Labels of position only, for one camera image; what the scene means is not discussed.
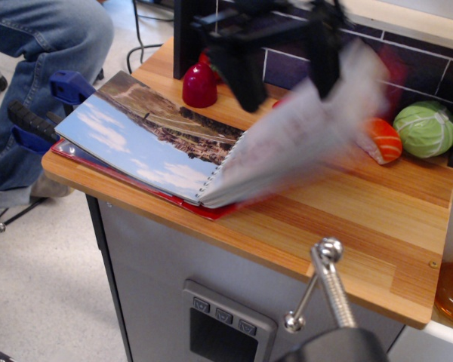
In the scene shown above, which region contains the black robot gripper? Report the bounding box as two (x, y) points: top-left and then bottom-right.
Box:
(191, 1), (347, 112)

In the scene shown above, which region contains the Rome spiral-bound book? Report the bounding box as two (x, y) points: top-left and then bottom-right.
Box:
(52, 40), (388, 217)

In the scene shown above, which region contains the red toy strawberry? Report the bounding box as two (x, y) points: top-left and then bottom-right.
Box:
(198, 51), (223, 84)

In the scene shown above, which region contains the black vertical panel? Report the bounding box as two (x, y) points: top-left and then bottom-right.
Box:
(173, 0), (216, 79)

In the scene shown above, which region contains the dark red toy onion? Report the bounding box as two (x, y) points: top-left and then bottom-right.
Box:
(182, 63), (217, 108)

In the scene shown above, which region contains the salmon sushi toy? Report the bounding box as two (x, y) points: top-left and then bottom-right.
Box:
(356, 118), (402, 165)

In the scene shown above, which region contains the green toy cabbage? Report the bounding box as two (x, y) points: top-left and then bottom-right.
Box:
(393, 101), (453, 158)

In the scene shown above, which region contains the person leg in jeans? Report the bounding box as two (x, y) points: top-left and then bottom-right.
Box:
(0, 1), (114, 209)

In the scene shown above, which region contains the blue black bar clamp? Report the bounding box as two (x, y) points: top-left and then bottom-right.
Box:
(8, 71), (95, 155)

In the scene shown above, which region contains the grey toy oven cabinet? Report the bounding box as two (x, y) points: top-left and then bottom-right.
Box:
(85, 195), (405, 362)

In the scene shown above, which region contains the beige shoe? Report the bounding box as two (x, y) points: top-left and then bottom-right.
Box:
(30, 174), (74, 198)

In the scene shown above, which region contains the black cable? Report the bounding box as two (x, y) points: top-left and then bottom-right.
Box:
(126, 0), (174, 75)

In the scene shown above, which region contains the metal clamp screw handle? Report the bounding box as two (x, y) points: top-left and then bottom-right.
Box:
(284, 237), (358, 333)

